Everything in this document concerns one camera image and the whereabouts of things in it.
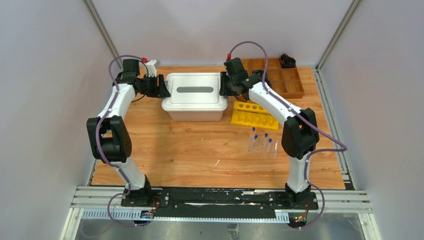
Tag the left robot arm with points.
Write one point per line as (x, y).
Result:
(109, 138)

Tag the wooden compartment tray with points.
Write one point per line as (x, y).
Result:
(285, 81)

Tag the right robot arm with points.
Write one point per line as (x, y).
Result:
(299, 135)

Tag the blue capped tube long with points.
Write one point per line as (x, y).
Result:
(254, 130)

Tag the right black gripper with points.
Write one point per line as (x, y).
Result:
(223, 91)

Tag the clear plastic well plate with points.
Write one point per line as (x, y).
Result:
(259, 146)

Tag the blue capped tube front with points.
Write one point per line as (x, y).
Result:
(269, 145)

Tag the white bin lid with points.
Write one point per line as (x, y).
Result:
(194, 91)

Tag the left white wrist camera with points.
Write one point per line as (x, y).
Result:
(151, 67)

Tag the black cable coil corner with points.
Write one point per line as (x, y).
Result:
(287, 62)

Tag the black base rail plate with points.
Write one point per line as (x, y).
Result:
(221, 203)

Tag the pink plastic bin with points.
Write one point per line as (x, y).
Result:
(196, 116)

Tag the yellow test tube rack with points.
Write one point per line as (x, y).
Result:
(253, 115)

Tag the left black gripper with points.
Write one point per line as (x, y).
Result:
(157, 87)

